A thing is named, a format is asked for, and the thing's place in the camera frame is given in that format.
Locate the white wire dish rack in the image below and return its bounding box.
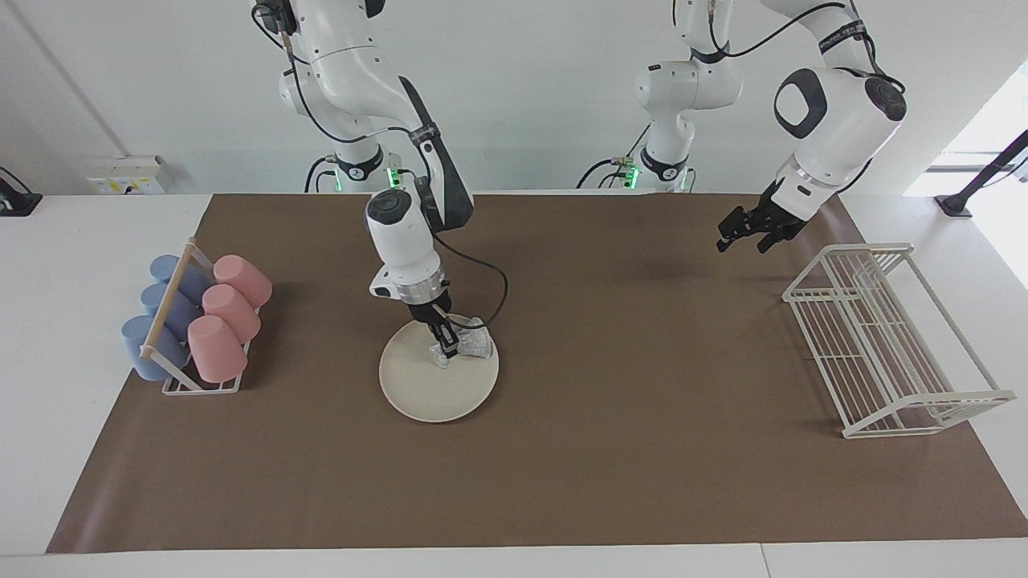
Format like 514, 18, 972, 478
782, 242, 1018, 440

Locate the blue cup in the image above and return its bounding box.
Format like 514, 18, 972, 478
120, 315, 190, 382
141, 283, 202, 342
149, 254, 214, 306

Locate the white cup rack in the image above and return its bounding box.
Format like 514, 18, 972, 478
139, 238, 263, 396

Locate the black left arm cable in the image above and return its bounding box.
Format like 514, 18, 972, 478
707, 0, 907, 93

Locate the black base cable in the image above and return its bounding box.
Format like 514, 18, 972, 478
304, 155, 338, 194
575, 123, 653, 191

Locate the black table clamp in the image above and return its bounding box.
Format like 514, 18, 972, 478
0, 166, 43, 217

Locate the cream round plate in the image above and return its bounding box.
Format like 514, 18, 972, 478
378, 320, 500, 424

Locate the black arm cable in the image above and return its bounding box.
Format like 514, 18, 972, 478
434, 229, 510, 330
707, 0, 907, 93

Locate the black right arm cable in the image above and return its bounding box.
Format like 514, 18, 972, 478
434, 229, 510, 330

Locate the white wall socket box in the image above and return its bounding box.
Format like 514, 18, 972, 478
85, 156, 168, 196

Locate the brown table mat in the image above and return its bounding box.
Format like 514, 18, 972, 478
46, 193, 1028, 555

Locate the pink cup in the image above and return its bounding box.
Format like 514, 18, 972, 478
202, 284, 263, 344
187, 315, 248, 384
213, 254, 273, 310

